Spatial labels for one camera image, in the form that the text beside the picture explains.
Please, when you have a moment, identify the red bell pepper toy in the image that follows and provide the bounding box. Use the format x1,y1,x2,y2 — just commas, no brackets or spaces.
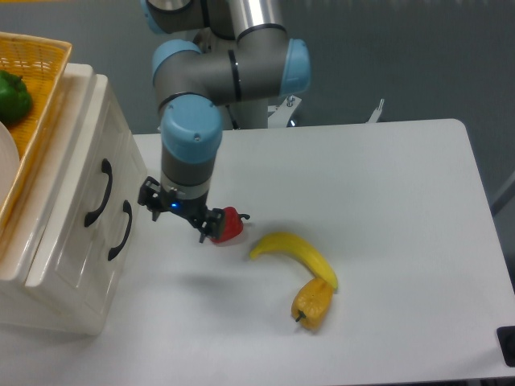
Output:
210,207,250,244

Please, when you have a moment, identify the black object at table edge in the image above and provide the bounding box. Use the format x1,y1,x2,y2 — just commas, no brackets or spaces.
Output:
496,326,515,368

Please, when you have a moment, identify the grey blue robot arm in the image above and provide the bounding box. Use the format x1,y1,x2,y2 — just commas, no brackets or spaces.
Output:
138,1,311,240

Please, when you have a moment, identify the white lower drawer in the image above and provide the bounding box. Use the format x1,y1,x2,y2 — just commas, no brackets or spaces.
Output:
72,134,146,335

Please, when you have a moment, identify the yellow banana toy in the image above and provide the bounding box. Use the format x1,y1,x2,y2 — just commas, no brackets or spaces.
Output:
249,232,339,291

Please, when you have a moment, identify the white clamp bracket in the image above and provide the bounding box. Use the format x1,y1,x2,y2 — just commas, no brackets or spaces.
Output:
367,98,385,124

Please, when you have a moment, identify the white drawer cabinet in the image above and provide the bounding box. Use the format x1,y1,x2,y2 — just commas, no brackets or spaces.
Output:
0,63,148,337

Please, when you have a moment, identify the black drawer handle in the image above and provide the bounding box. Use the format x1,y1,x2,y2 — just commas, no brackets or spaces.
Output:
106,199,134,262
84,158,113,228

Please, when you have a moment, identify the white plate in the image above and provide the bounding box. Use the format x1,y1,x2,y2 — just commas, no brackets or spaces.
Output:
0,124,20,205

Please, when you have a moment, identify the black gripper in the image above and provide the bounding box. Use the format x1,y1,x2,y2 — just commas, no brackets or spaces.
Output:
138,176,225,244

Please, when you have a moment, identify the green bell pepper toy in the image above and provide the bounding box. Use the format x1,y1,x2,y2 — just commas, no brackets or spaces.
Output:
1,70,33,125

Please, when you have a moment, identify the yellow woven basket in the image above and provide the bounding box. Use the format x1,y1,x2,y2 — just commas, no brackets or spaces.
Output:
1,32,72,228

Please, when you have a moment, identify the orange bell pepper toy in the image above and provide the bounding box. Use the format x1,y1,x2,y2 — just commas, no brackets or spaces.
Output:
290,277,333,331

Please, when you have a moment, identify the black top drawer handle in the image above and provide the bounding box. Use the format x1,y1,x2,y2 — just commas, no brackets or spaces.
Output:
84,158,113,228

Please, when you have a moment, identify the black lower drawer handle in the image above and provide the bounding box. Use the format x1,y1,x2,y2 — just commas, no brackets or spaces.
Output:
106,199,134,262

